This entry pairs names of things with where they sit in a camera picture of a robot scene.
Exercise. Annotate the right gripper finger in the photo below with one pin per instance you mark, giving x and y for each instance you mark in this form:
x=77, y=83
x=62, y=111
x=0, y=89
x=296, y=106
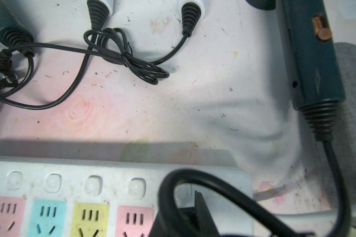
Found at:
x=198, y=217

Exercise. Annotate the dark teal round hair dryer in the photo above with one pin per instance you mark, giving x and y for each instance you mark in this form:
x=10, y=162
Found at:
x=314, y=76

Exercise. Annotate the white multicolour power strip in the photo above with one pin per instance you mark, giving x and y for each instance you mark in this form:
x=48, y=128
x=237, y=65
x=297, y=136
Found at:
x=61, y=198

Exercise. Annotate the grey oval pad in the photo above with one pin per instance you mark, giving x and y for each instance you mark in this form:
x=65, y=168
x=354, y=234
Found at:
x=344, y=142

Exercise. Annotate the white boxy hair dryer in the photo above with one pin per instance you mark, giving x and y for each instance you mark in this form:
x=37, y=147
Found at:
x=99, y=12

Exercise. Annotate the dark green boxy hair dryer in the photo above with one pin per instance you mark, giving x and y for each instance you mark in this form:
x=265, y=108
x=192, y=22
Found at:
x=12, y=30

